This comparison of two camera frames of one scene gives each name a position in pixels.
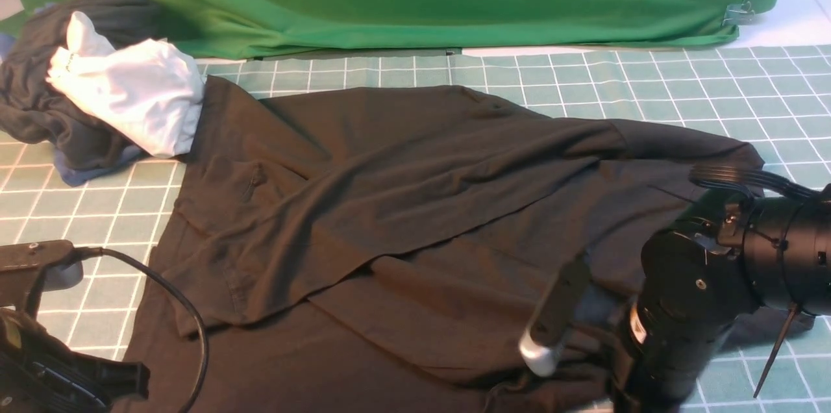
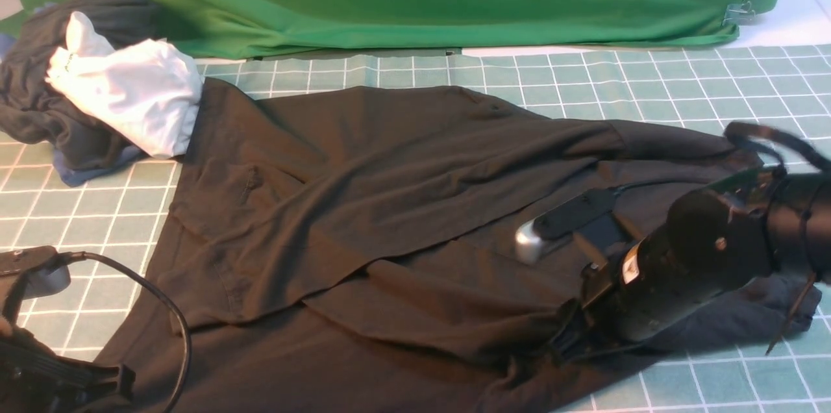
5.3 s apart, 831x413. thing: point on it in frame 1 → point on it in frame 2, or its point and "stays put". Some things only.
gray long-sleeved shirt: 385,250 stays put
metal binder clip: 738,14 stays put
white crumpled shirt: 148,89 stays put
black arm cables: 745,180 → 737,132
